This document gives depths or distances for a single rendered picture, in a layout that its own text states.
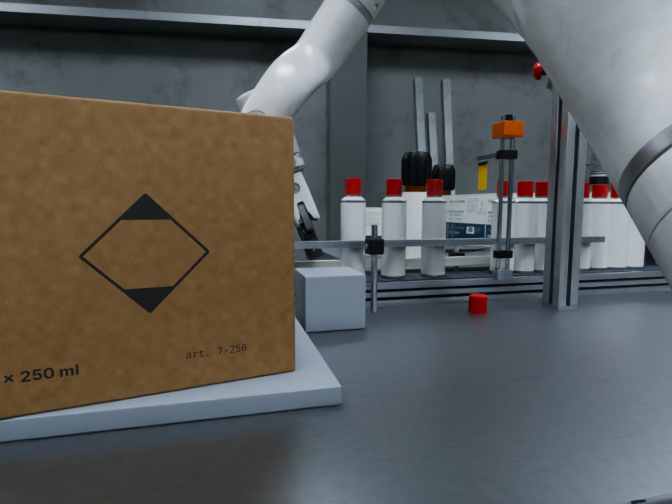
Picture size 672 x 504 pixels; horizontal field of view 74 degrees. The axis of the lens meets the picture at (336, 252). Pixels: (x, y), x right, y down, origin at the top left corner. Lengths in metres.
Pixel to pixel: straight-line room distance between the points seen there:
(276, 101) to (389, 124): 3.40
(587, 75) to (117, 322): 0.44
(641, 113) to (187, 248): 0.38
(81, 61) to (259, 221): 3.96
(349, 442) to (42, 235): 0.31
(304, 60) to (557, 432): 0.66
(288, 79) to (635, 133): 0.55
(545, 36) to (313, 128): 3.66
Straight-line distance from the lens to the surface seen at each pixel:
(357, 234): 0.89
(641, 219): 0.37
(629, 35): 0.40
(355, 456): 0.39
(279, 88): 0.78
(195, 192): 0.45
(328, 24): 0.86
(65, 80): 4.38
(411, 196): 1.23
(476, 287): 0.99
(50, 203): 0.44
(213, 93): 4.08
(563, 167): 0.95
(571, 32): 0.41
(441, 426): 0.45
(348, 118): 3.78
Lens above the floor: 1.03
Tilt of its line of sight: 6 degrees down
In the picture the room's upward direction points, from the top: straight up
